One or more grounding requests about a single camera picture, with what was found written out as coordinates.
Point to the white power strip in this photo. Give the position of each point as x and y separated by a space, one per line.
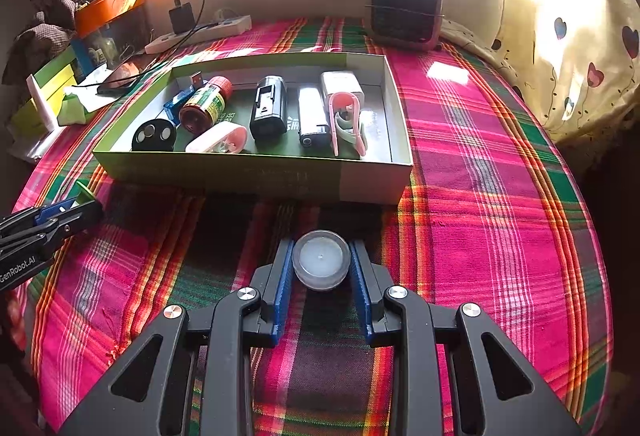
225 26

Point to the black round plastic case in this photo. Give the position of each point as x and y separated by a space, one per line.
152 136

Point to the small round white jar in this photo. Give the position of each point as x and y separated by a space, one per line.
320 258

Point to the pink oval plastic case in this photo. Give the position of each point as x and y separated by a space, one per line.
215 139

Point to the blue transparent usb tester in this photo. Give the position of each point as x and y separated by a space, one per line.
177 104

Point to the orange storage box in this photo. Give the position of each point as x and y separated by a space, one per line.
107 9

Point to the yellow green cardboard box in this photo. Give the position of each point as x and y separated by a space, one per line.
55 76

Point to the white lighter black base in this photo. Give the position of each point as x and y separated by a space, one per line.
312 114

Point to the small portable air cooler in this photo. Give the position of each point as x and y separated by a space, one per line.
405 6

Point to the brown bottle red cap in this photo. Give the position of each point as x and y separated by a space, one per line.
205 106

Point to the black rectangular battery case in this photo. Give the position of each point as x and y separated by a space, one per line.
269 109

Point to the green cloth pouch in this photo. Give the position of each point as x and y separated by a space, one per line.
75 111

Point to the cream curtain with hearts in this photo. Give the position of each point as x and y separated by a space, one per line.
565 41

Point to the blue carton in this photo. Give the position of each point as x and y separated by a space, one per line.
82 54

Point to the white paper sheet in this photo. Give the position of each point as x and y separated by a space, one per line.
95 79

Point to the black smartphone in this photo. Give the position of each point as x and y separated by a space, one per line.
120 79

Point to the brown checked cloth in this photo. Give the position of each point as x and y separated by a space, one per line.
40 36

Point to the black power adapter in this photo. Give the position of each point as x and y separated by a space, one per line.
181 17

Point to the white tube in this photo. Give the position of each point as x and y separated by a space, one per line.
41 104

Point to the pink and grey clip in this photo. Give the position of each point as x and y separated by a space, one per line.
345 126

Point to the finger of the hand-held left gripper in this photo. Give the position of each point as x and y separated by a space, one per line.
52 212
82 216

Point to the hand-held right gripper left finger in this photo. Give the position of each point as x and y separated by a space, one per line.
282 286

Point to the white wall charger plug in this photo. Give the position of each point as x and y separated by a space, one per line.
340 81

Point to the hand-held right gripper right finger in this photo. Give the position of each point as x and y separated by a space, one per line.
361 286

